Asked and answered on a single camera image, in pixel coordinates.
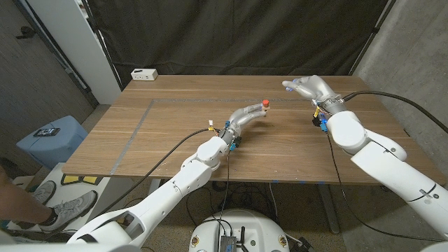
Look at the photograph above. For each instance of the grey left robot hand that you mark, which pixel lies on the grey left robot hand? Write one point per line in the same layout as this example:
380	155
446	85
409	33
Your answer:
245	117

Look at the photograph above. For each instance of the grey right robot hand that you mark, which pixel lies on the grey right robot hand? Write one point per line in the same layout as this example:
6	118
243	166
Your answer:
315	89

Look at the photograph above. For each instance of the wooden block with holes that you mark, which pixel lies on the wooden block with holes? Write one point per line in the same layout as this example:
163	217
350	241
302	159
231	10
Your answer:
265	109

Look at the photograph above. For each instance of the red-headed wooden screw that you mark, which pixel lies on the red-headed wooden screw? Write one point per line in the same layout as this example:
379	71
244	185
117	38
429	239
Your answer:
265	103

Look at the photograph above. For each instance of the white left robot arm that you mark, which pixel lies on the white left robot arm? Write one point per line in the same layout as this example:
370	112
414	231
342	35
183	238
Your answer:
175	192

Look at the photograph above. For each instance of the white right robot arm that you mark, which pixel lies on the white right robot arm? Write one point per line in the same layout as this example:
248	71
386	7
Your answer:
385	161

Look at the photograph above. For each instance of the black backdrop curtain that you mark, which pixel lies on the black backdrop curtain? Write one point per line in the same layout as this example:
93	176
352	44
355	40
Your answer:
238	35

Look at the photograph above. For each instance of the black backdrop stand pole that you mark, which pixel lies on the black backdrop stand pole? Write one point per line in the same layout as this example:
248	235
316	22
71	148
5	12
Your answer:
101	45
374	31

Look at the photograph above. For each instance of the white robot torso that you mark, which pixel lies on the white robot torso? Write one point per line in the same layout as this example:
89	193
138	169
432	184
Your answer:
241	224

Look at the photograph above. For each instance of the white power strip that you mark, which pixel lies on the white power strip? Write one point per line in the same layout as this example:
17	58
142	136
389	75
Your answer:
144	74

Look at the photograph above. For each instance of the white table leg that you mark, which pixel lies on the white table leg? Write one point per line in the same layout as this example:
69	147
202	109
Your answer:
154	185

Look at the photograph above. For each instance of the grey table leg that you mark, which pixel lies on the grey table leg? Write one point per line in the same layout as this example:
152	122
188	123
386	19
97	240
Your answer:
329	210

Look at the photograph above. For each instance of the white pillar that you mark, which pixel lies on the white pillar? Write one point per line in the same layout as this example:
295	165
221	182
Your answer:
77	42

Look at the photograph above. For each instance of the grey sneaker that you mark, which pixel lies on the grey sneaker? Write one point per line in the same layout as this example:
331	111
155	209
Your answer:
45	192
75	206

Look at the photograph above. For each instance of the blue stool with phone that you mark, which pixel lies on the blue stool with phone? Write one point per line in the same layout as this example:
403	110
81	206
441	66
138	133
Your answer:
52	147

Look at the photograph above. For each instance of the black phone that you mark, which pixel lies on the black phone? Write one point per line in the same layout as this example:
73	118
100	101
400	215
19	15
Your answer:
46	132

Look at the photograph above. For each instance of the person's bare leg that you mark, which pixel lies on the person's bare leg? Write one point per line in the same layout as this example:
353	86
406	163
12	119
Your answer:
17	203

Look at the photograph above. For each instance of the black wall rail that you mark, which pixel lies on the black wall rail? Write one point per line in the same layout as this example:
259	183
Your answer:
52	49

